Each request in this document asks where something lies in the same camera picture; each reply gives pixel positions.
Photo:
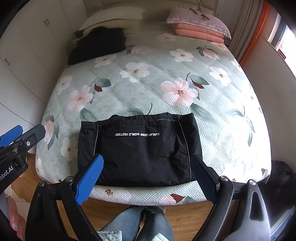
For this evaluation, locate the person's left hand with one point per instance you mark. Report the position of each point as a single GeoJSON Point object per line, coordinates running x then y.
{"type": "Point", "coordinates": [15, 213]}

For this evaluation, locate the upholstered headboard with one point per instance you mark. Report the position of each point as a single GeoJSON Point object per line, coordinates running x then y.
{"type": "Point", "coordinates": [150, 5]}

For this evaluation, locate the folded pink blanket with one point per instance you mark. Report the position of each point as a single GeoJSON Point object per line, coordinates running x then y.
{"type": "Point", "coordinates": [196, 33]}

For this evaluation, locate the window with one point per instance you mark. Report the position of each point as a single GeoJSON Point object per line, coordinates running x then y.
{"type": "Point", "coordinates": [284, 37]}

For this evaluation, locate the beige curtain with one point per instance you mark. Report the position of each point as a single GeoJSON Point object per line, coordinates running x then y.
{"type": "Point", "coordinates": [245, 30]}

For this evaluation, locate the white wardrobe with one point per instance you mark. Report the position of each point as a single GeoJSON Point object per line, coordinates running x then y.
{"type": "Point", "coordinates": [27, 46]}

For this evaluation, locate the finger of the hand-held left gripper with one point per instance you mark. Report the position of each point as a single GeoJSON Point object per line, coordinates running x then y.
{"type": "Point", "coordinates": [10, 135]}
{"type": "Point", "coordinates": [33, 135]}

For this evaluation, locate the cream pillow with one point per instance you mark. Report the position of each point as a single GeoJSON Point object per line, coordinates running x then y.
{"type": "Point", "coordinates": [115, 26]}

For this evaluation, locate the wooden hanging ornament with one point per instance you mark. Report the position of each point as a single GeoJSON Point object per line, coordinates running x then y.
{"type": "Point", "coordinates": [200, 10]}

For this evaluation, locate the black hooded jacket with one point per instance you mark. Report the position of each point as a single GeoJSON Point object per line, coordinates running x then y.
{"type": "Point", "coordinates": [143, 157]}

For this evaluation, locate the person's left leg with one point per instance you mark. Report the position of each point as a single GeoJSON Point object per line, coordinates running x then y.
{"type": "Point", "coordinates": [124, 222]}

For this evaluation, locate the mauve patterned pillow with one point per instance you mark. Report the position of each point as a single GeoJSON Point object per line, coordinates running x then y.
{"type": "Point", "coordinates": [198, 20]}

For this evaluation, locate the black round object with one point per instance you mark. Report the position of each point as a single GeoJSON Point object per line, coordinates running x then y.
{"type": "Point", "coordinates": [281, 172]}

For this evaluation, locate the person's right leg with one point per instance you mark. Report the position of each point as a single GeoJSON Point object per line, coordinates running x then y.
{"type": "Point", "coordinates": [159, 222]}

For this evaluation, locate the folded dark clothes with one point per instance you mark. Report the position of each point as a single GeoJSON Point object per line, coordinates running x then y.
{"type": "Point", "coordinates": [97, 46]}

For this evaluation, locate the person's leg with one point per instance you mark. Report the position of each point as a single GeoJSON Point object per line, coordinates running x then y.
{"type": "Point", "coordinates": [124, 222]}
{"type": "Point", "coordinates": [159, 222]}

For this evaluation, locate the floral green bed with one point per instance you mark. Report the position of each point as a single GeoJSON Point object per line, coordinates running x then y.
{"type": "Point", "coordinates": [150, 92]}

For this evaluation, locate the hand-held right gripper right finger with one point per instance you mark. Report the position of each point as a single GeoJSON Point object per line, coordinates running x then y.
{"type": "Point", "coordinates": [203, 178]}

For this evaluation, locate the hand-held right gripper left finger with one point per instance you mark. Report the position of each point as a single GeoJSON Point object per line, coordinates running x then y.
{"type": "Point", "coordinates": [90, 178]}

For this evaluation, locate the white pillow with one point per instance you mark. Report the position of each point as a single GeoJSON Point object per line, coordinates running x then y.
{"type": "Point", "coordinates": [111, 15]}

